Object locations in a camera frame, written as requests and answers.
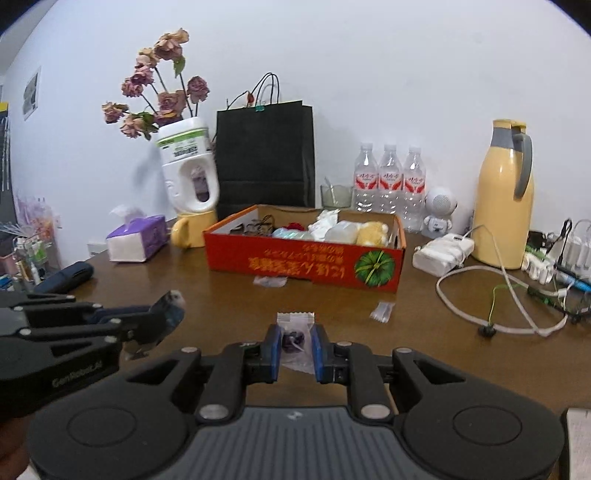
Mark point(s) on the yellow white plush toy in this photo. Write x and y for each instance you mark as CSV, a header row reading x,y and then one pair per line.
x,y
371,234

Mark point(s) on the yellow thermos jug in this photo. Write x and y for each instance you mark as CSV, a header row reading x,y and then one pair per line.
x,y
503,207

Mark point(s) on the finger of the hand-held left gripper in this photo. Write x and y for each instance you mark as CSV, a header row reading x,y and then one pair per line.
x,y
157,327
69,311

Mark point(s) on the red fabric flower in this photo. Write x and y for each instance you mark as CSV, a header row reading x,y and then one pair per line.
x,y
294,226

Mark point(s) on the glass cup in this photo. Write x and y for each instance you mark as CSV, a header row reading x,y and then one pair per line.
x,y
337,197

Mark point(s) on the desk organizer rack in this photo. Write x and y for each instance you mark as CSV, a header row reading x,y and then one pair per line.
x,y
27,244

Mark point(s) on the white detergent bottle vase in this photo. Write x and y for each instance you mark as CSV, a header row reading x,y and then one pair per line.
x,y
184,161

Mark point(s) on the purple tissue box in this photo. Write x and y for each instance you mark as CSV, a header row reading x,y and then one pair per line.
x,y
134,237

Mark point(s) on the yellow mug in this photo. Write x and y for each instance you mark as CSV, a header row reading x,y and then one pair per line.
x,y
191,230

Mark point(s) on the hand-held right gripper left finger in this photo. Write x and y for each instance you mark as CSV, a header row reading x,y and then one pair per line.
x,y
272,353

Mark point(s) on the white power strip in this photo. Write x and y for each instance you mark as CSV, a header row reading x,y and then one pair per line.
x,y
577,251

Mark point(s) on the black paper bag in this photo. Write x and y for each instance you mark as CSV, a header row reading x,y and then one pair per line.
x,y
265,157

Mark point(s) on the dried pink flowers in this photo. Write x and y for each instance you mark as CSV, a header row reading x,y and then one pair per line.
x,y
157,87

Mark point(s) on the clear straw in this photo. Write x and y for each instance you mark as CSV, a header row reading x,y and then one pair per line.
x,y
328,184

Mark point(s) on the white astronaut speaker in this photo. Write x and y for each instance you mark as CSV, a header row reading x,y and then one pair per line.
x,y
441,210

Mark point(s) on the clear bubble wrap bag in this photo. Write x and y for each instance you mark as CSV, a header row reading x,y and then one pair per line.
x,y
291,234

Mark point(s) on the translucent cotton swab container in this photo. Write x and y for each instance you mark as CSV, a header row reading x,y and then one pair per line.
x,y
342,233

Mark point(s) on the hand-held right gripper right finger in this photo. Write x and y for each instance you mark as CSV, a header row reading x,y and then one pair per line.
x,y
319,354

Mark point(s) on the clear bag with dark object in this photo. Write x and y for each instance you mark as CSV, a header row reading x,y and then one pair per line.
x,y
295,339

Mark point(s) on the wall poster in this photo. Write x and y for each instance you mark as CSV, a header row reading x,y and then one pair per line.
x,y
31,94

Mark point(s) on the red cardboard box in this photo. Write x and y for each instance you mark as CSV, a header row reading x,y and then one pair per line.
x,y
295,263

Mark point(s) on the white tissue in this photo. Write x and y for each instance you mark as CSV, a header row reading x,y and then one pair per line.
x,y
323,224

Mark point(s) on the white power adapter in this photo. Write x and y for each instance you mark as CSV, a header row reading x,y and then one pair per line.
x,y
441,256

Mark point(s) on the white paper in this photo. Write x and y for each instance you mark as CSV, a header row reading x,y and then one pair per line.
x,y
579,443

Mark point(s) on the clear water bottle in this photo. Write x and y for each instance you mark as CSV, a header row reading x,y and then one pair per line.
x,y
414,189
366,180
390,182

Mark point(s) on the small clear plastic bag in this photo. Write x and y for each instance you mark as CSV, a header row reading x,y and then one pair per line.
x,y
270,281
383,311

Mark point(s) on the purple knitted cloth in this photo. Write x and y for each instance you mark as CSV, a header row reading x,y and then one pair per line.
x,y
213,147

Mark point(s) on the dark blue case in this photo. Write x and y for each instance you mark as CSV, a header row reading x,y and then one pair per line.
x,y
64,277

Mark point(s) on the blue black pen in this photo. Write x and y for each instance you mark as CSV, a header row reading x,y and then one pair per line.
x,y
572,279

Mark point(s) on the dried branch with orange bud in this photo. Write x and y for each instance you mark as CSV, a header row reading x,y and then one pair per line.
x,y
244,98

